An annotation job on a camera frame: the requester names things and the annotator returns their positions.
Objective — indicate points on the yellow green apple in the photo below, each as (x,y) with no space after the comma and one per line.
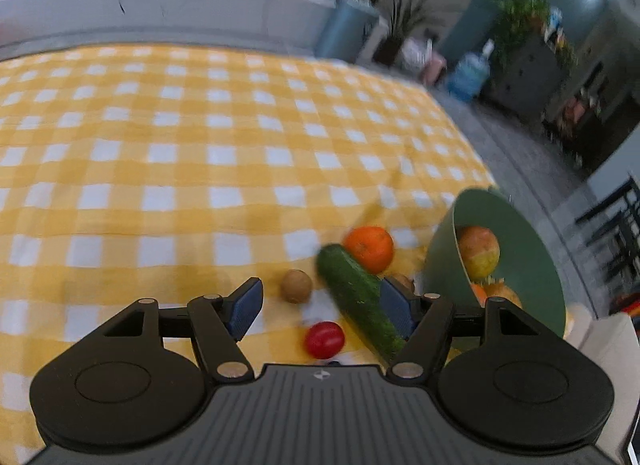
(500,289)

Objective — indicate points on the green cucumber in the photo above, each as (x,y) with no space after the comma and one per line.
(356,293)

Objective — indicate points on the beige sofa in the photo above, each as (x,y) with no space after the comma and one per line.
(612,343)

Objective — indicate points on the yellow white checkered tablecloth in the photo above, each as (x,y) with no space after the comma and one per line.
(171,173)

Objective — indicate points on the pink small heater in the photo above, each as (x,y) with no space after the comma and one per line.
(434,68)

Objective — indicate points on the white tv console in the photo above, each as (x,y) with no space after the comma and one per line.
(281,26)

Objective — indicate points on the grey blue trash bin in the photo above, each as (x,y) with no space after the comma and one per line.
(346,31)

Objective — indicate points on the blue water jug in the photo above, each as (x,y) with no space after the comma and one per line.
(471,73)

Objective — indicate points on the dark grey drawer cabinet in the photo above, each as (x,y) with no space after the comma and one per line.
(527,83)

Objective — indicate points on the brown round kiwi fruit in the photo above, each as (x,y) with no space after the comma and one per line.
(296,286)

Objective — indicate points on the small brown longan fruit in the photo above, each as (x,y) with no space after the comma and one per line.
(405,281)

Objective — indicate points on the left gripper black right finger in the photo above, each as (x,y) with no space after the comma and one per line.
(497,374)

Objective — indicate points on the green trailing ivy plant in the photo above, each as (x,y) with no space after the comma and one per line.
(520,20)

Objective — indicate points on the red tomato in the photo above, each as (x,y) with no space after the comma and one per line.
(324,340)

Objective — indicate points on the green plastic bowl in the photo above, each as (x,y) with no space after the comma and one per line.
(525,254)

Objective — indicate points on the white plastic bag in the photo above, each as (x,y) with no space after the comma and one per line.
(415,54)

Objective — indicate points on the black dining table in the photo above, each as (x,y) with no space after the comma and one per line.
(622,227)

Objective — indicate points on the large orange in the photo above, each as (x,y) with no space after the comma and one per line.
(479,293)

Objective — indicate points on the red yellow apple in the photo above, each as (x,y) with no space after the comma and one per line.
(479,251)

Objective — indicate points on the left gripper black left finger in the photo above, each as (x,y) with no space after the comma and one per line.
(145,373)

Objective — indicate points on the potted long leaf plant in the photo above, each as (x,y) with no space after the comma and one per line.
(403,17)

